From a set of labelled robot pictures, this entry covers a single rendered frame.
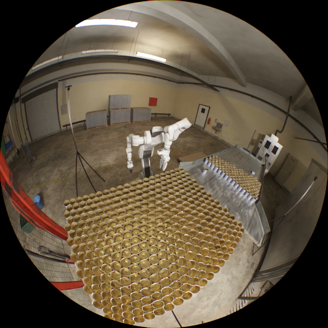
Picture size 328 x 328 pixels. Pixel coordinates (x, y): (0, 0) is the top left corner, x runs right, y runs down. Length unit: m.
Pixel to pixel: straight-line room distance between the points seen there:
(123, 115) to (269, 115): 9.37
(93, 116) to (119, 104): 1.89
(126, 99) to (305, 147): 11.50
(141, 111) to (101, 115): 2.85
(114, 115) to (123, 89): 2.64
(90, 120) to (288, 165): 12.01
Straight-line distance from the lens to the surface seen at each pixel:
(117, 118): 7.33
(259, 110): 7.51
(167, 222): 0.89
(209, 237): 0.93
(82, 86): 8.84
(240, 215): 1.38
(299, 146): 7.83
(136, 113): 7.63
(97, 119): 7.13
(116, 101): 7.15
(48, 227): 1.18
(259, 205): 1.70
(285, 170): 7.41
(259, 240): 1.49
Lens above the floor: 1.93
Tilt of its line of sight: 36 degrees down
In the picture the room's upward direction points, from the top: 10 degrees clockwise
